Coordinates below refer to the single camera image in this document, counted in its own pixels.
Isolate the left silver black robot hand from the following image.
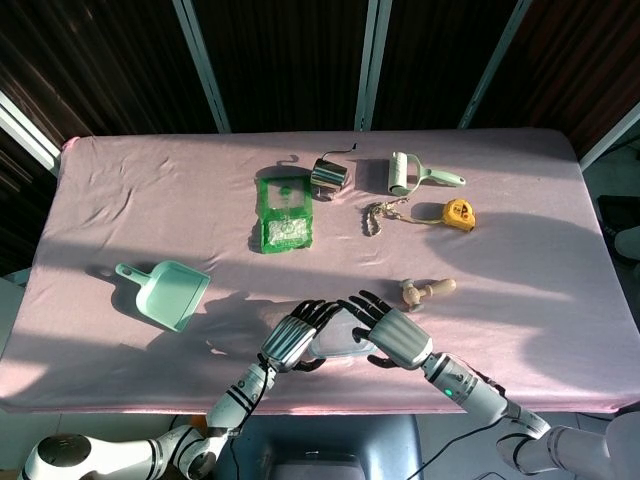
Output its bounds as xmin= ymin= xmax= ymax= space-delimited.
xmin=257 ymin=298 xmax=346 ymax=374

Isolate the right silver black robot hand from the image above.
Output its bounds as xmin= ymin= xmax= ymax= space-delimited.
xmin=335 ymin=289 xmax=434 ymax=371

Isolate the clear plastic food container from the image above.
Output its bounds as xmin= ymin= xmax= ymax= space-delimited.
xmin=307 ymin=319 xmax=376 ymax=360

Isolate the clear lid with blue rim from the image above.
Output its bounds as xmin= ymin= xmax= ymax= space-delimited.
xmin=308 ymin=310 xmax=376 ymax=359

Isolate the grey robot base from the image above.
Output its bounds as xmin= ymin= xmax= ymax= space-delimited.
xmin=239 ymin=413 xmax=426 ymax=480

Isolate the wooden massage hammer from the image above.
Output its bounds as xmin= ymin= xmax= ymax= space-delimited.
xmin=398 ymin=277 xmax=458 ymax=310

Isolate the green snack bag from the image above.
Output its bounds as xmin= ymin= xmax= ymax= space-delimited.
xmin=257 ymin=174 xmax=316 ymax=254

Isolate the mint green plastic dustpan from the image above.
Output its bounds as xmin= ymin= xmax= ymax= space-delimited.
xmin=114 ymin=260 xmax=211 ymax=334

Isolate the yellow tape measure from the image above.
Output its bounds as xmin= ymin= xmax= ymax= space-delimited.
xmin=410 ymin=198 xmax=477 ymax=233

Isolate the mint green lint roller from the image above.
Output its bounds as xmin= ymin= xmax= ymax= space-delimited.
xmin=388 ymin=151 xmax=467 ymax=196

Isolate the stainless steel cup with hook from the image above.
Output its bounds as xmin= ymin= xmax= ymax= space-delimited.
xmin=310 ymin=142 xmax=359 ymax=201

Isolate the pink tablecloth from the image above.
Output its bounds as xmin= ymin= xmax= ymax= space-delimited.
xmin=0 ymin=128 xmax=634 ymax=416

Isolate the black cable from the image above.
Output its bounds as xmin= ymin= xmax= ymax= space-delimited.
xmin=227 ymin=364 xmax=276 ymax=480
xmin=399 ymin=424 xmax=504 ymax=480

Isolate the metal chain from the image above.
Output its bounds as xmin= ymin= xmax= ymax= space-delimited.
xmin=360 ymin=196 xmax=411 ymax=239

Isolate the light blue partition post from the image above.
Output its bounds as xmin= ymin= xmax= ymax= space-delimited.
xmin=0 ymin=89 xmax=64 ymax=176
xmin=172 ymin=0 xmax=232 ymax=134
xmin=457 ymin=0 xmax=534 ymax=130
xmin=353 ymin=0 xmax=394 ymax=132
xmin=579 ymin=99 xmax=640 ymax=169

